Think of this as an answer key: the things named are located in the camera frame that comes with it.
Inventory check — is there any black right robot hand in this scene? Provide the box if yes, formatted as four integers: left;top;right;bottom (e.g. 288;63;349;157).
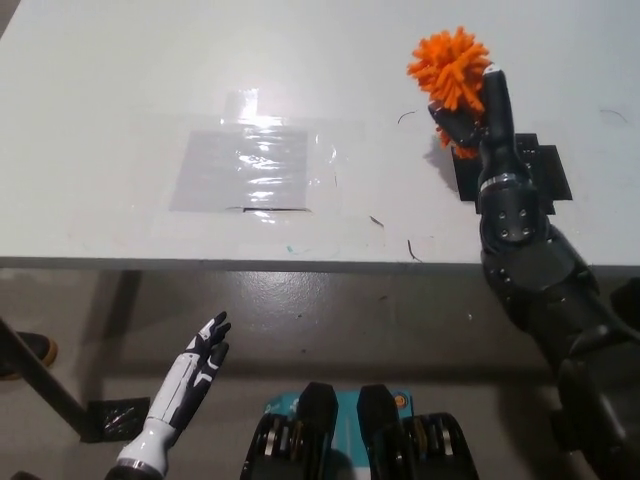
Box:
427;65;535;194

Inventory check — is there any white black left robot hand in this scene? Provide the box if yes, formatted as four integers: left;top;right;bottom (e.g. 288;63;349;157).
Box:
116;311;233;474

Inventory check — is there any orange microfibre duster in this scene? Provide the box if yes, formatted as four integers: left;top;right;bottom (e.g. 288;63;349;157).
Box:
405;35;494;161

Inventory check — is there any black tape patch on desk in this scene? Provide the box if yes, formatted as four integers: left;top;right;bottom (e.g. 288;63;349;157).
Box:
449;132;574;204

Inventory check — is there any black metal desk leg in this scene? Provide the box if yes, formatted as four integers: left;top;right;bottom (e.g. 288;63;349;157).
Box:
0;317;104;441

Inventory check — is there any black floor tape patch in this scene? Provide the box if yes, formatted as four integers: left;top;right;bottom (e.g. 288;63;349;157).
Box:
82;397;152;444

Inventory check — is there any black shoe with tan sole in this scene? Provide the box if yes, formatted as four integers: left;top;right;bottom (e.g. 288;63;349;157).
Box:
0;329;59;381

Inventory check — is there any grey rectangular sheet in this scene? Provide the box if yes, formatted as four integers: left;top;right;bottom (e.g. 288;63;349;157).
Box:
169;128;314;214

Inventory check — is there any clear plastic film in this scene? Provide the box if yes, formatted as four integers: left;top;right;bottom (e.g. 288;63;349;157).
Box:
124;88;369;229

